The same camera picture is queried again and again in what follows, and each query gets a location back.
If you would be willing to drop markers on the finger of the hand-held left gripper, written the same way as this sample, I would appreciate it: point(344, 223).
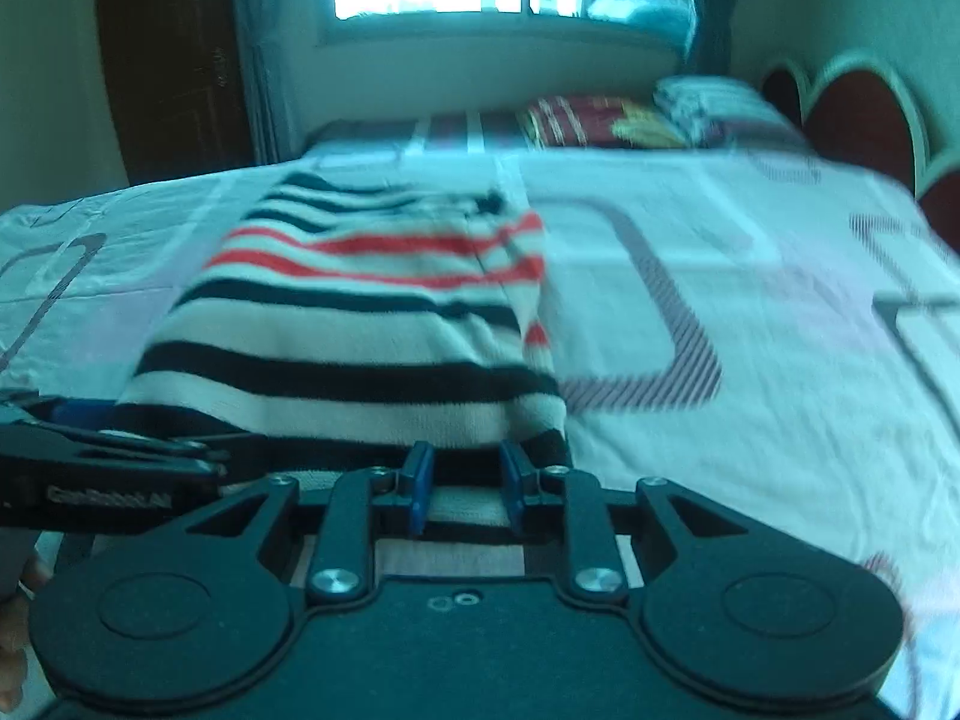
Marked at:
point(75, 414)
point(135, 450)

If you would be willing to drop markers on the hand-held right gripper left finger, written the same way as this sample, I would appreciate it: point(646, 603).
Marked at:
point(420, 487)

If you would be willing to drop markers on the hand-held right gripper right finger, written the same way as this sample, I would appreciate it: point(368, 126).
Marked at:
point(515, 487)

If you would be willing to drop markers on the red and black striped sweater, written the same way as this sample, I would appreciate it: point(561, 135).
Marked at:
point(337, 315)

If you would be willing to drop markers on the person's left hand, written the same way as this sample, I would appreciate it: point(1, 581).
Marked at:
point(13, 637)

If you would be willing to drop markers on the white printed bed sheet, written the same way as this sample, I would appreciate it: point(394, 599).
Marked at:
point(750, 360)

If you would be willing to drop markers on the pink striped bed cover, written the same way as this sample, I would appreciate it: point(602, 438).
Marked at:
point(420, 131)

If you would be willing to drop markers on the dark wooden door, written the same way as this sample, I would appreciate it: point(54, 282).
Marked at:
point(172, 60)

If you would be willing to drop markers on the teal curtain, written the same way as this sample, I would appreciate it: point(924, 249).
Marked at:
point(705, 0)
point(270, 52)

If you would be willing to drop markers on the striped pillow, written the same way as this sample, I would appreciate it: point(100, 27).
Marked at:
point(720, 112)

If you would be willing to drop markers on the red wooden headboard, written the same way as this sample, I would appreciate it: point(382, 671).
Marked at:
point(862, 120)

